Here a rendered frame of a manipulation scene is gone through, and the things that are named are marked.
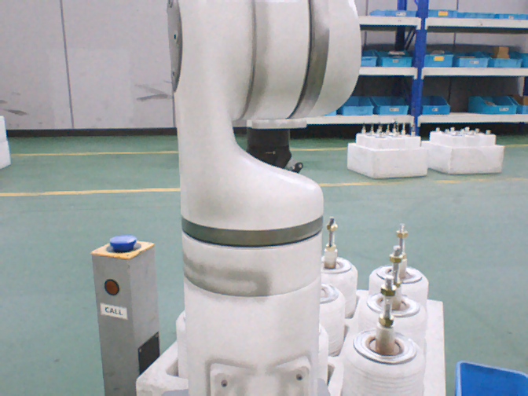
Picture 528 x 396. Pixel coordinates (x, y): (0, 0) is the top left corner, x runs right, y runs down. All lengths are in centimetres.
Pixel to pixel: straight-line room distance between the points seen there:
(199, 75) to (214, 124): 3
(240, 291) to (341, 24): 16
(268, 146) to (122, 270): 30
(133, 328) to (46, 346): 44
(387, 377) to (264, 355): 30
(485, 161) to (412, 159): 55
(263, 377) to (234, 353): 2
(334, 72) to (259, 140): 52
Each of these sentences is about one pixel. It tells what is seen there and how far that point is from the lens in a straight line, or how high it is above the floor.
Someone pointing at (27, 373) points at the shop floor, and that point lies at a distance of 109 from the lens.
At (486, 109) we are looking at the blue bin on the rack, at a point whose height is 31.
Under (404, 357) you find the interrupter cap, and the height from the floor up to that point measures 25.
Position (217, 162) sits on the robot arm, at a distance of 24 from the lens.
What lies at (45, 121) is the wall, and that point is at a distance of 607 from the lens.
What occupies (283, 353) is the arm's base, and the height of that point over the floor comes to 40.
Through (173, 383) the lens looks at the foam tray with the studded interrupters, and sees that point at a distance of 66.
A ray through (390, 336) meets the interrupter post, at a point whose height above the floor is 27.
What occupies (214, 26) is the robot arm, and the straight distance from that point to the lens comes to 24.
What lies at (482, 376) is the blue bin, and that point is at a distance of 87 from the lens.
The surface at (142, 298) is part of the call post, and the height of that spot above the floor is 24.
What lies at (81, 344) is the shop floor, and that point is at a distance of 115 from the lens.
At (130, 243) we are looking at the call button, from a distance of 74.
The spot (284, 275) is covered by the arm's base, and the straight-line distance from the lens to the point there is 27.
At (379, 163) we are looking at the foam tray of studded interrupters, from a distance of 298.
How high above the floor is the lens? 56
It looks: 14 degrees down
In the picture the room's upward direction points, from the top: straight up
